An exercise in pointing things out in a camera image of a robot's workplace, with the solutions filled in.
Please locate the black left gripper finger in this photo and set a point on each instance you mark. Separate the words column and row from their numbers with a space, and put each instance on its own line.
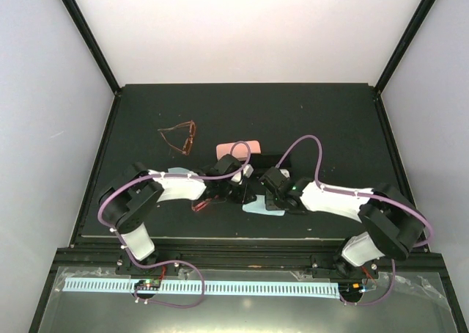
column 239, row 194
column 249, row 195

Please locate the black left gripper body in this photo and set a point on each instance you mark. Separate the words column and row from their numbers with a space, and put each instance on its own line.
column 226, row 193

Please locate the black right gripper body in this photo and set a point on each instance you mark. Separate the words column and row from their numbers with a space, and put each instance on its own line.
column 280, row 198

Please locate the light blue cleaning cloth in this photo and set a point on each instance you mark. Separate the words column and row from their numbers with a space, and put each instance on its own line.
column 259, row 207

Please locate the red frame sunglasses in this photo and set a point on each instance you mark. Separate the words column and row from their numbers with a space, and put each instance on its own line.
column 203, row 204

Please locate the black glasses case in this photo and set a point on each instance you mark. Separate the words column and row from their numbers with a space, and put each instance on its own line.
column 264, row 161

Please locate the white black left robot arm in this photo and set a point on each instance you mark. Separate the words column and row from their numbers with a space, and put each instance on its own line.
column 127, row 201

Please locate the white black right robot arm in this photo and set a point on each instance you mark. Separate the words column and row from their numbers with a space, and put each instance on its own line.
column 392, row 225

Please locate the pink glasses case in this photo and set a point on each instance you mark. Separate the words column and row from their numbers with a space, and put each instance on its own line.
column 239, row 151

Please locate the right base circuit board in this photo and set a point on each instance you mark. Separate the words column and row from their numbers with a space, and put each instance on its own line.
column 356, row 287

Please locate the base circuit board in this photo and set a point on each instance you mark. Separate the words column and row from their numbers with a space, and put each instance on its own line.
column 356, row 287
column 147, row 284

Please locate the left base circuit board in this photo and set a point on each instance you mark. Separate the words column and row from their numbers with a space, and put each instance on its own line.
column 147, row 284

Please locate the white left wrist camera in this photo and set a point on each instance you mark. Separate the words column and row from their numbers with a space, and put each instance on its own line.
column 245, row 173

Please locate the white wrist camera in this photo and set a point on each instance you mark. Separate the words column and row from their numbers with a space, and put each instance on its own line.
column 245, row 173
column 285, row 173

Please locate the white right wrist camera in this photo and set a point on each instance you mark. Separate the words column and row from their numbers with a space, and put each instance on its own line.
column 285, row 173

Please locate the brown frame sunglasses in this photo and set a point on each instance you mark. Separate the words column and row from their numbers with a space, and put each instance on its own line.
column 188, row 143

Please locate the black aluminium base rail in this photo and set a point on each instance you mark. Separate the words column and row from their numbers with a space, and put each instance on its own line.
column 318, row 265

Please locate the white slotted cable duct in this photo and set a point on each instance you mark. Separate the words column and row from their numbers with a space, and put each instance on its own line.
column 209, row 288

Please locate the left black frame post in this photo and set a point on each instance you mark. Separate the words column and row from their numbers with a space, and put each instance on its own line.
column 86, row 33

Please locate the black frame post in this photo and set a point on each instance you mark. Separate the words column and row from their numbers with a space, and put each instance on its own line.
column 411, row 30
column 86, row 33

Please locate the right black frame post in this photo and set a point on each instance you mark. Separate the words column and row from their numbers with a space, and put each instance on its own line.
column 411, row 30

